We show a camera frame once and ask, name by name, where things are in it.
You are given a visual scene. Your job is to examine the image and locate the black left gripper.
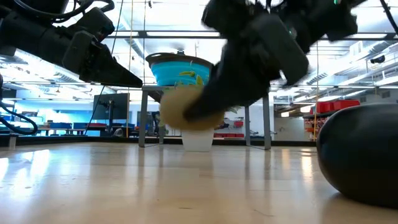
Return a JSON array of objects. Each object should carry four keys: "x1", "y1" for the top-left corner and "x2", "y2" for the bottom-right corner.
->
[{"x1": 40, "y1": 26, "x2": 144, "y2": 89}]

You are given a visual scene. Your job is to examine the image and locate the red storage bins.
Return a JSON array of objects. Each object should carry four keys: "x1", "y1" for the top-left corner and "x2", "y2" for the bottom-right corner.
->
[{"x1": 316, "y1": 99, "x2": 361, "y2": 114}]

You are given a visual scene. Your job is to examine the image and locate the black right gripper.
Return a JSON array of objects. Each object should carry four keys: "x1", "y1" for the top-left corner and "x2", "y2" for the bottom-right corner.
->
[{"x1": 183, "y1": 0, "x2": 311, "y2": 122}]

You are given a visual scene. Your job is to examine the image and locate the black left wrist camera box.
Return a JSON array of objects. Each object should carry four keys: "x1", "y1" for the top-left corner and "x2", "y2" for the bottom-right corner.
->
[{"x1": 73, "y1": 6, "x2": 116, "y2": 43}]

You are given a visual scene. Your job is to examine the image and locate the dark green watermelon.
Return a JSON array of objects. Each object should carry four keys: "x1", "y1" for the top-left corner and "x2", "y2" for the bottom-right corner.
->
[{"x1": 316, "y1": 103, "x2": 398, "y2": 209}]

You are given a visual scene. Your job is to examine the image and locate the black monitor on stand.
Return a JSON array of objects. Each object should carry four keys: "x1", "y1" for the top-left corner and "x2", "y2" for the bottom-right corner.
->
[{"x1": 92, "y1": 92, "x2": 130, "y2": 138}]

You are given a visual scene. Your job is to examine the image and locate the tan cantaloupe melon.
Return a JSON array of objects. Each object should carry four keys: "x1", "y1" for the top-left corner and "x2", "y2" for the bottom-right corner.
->
[{"x1": 159, "y1": 86, "x2": 225, "y2": 131}]

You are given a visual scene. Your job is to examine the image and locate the blue collapsible bowl grey rim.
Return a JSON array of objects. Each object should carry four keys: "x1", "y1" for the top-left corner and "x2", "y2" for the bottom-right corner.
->
[{"x1": 145, "y1": 52, "x2": 215, "y2": 87}]

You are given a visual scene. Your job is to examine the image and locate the black aluminium rig frame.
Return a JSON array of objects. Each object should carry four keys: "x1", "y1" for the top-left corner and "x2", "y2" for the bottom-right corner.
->
[{"x1": 0, "y1": 30, "x2": 398, "y2": 147}]

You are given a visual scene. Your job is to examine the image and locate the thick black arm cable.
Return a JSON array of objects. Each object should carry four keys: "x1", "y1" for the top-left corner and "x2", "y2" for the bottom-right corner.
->
[{"x1": 0, "y1": 101, "x2": 39, "y2": 136}]

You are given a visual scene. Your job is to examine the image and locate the green plant in white pot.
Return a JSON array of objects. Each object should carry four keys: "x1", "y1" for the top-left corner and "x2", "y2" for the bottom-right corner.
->
[{"x1": 174, "y1": 70, "x2": 242, "y2": 152}]

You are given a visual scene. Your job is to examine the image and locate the grey metal table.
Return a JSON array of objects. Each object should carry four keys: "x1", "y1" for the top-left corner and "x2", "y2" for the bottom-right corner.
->
[{"x1": 139, "y1": 86, "x2": 272, "y2": 151}]

